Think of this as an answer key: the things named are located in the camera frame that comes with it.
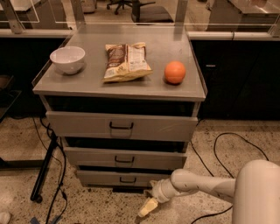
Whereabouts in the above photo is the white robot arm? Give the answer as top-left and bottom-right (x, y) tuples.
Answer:
(138, 160), (280, 224)

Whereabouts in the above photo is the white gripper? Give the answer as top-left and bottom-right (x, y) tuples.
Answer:
(137, 178), (180, 217)

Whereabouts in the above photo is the black floor cable left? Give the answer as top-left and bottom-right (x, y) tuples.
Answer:
(31, 116), (68, 224)

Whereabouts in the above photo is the grey metal drawer cabinet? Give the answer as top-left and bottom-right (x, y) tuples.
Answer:
(32, 23), (208, 194)

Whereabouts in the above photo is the black floor cable right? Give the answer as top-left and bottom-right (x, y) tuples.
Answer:
(189, 132), (270, 224)

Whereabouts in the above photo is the black floor cable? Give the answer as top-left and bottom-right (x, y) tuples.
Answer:
(189, 132), (270, 224)
(31, 116), (68, 224)

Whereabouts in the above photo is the white shoe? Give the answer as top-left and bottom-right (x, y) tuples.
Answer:
(0, 212), (11, 224)

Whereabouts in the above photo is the yellow brown chip bag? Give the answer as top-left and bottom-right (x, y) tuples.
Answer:
(103, 42), (152, 83)

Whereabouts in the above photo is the grey drawer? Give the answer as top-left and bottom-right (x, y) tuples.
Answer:
(76, 170), (171, 188)
(65, 147), (186, 170)
(46, 111), (198, 142)

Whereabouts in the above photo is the black stand leg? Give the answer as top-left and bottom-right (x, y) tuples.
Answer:
(30, 132), (57, 203)

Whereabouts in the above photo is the white ceramic bowl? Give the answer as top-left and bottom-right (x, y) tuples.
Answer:
(50, 46), (86, 74)

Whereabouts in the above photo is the orange ball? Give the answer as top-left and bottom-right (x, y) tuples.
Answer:
(164, 61), (186, 85)

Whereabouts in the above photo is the black office chair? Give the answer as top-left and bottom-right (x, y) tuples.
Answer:
(107, 0), (173, 24)

